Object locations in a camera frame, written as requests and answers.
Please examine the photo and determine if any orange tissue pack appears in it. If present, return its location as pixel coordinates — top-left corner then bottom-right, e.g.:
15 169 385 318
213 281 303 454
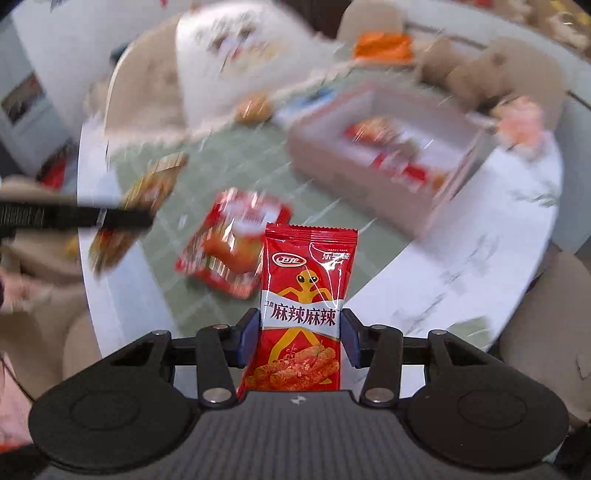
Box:
353 31 414 63

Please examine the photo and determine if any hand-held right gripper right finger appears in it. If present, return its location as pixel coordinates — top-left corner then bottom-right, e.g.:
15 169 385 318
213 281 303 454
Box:
341 308 485 407

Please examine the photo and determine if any round bread packet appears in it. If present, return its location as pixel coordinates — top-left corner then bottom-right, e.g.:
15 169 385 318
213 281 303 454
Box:
235 93 273 125

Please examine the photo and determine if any red spicy strip packet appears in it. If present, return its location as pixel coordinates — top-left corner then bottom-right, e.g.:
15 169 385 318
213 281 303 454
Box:
236 223 358 401

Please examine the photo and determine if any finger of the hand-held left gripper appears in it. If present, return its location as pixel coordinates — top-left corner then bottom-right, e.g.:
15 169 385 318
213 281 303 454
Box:
95 205 154 232

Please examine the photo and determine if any pink plush toy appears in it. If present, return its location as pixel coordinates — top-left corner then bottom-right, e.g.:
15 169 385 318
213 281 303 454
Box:
492 97 550 148

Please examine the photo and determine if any thin red snack packet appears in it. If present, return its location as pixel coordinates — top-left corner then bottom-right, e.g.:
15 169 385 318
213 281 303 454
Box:
369 152 446 192

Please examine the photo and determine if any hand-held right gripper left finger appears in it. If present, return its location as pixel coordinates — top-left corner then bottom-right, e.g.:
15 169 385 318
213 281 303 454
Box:
111 308 260 407

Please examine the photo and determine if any brown teddy bear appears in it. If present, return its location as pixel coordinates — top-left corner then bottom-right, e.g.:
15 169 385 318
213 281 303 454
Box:
413 37 518 109

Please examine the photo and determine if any large red snack packet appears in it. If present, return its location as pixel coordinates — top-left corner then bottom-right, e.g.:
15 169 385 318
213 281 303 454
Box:
174 187 294 300

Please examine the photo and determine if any white cartoon paper bag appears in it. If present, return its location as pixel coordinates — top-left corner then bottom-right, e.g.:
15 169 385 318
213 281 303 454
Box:
175 2 333 132

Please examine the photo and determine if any blue and white flat packet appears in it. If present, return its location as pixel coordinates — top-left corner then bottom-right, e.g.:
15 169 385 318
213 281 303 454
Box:
295 88 338 109

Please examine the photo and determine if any beige chair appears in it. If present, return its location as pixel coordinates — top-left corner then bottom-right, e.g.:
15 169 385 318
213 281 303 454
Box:
489 39 570 130
104 28 185 134
501 251 591 416
337 0 407 42

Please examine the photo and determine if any yellow cake packet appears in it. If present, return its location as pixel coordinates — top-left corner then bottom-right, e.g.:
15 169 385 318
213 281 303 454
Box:
90 152 190 278

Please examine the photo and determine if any pink cardboard box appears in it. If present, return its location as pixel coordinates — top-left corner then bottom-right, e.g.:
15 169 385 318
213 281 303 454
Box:
285 80 497 241

